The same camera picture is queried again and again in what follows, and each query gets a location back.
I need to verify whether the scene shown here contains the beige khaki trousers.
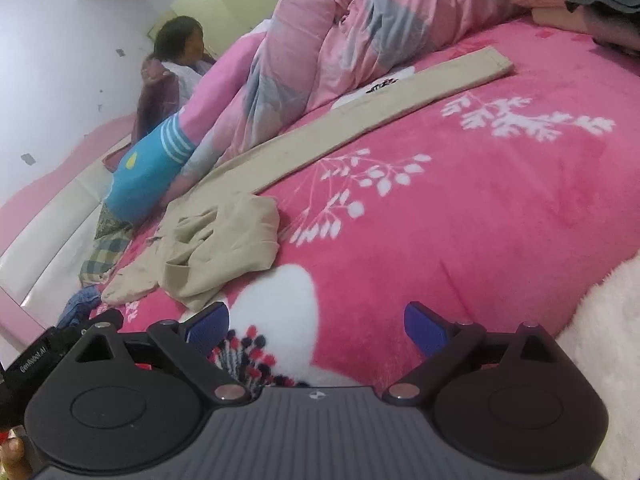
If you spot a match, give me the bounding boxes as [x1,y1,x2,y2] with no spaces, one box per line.
[102,47,514,311]

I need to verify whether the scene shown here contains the folded blue denim garment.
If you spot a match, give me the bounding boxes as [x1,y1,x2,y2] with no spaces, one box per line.
[56,285,101,328]

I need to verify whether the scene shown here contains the green plaid pillow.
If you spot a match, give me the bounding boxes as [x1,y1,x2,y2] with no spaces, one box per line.
[78,204,134,286]

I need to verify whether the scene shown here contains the pink white padded headboard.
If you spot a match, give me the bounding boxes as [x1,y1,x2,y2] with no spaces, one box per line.
[1,115,134,347]

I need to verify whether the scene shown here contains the pink floral fleece bedsheet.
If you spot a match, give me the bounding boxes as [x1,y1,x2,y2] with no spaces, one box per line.
[213,18,639,389]

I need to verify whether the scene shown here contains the white fluffy blanket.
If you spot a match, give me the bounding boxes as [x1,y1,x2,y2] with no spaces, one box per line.
[558,257,640,479]

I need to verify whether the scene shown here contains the blue pink striped pillow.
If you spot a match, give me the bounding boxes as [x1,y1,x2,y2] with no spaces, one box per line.
[104,32,266,224]

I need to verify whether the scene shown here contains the child in maroon jacket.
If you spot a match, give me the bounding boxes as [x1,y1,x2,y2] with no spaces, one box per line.
[131,15,216,144]

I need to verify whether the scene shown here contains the pink grey floral duvet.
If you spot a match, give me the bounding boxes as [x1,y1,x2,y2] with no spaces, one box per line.
[160,0,515,204]

